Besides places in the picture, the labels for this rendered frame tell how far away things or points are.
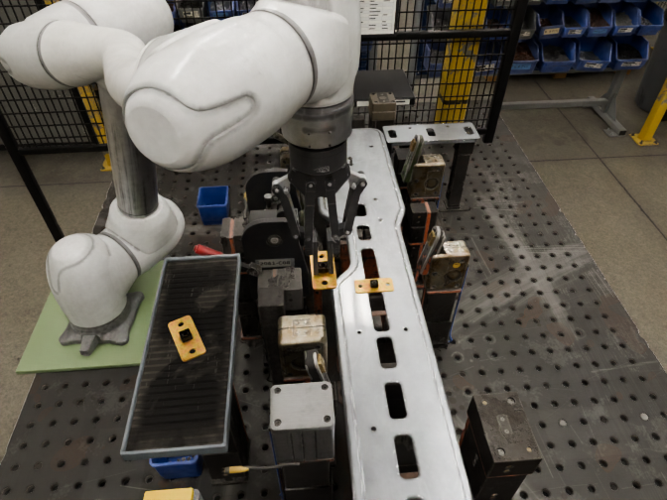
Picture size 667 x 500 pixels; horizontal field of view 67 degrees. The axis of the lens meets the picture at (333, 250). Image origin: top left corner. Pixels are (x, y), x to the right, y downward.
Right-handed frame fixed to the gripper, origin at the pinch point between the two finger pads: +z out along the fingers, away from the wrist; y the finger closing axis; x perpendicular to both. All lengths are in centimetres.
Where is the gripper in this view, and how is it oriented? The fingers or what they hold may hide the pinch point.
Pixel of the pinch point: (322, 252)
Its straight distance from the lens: 77.0
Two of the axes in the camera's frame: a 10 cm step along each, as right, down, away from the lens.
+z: 0.2, 7.3, 6.8
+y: 10.0, -0.8, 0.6
